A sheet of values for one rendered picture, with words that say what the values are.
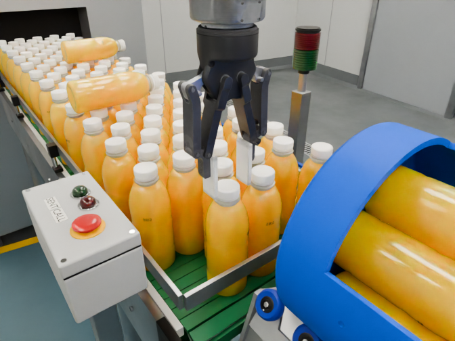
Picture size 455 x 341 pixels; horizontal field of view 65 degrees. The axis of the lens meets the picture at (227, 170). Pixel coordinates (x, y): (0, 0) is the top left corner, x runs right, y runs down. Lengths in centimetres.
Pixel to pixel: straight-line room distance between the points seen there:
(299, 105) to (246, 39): 58
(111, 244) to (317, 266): 24
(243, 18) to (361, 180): 21
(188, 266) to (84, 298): 26
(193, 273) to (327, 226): 37
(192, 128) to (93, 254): 19
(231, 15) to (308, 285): 30
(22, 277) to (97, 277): 171
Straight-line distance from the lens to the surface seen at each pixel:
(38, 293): 206
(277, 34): 568
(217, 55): 43
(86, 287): 49
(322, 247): 38
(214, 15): 42
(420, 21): 446
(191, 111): 44
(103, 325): 68
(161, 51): 483
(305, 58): 95
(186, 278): 68
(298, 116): 100
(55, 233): 51
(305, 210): 39
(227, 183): 55
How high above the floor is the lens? 140
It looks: 30 degrees down
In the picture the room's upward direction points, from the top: straight up
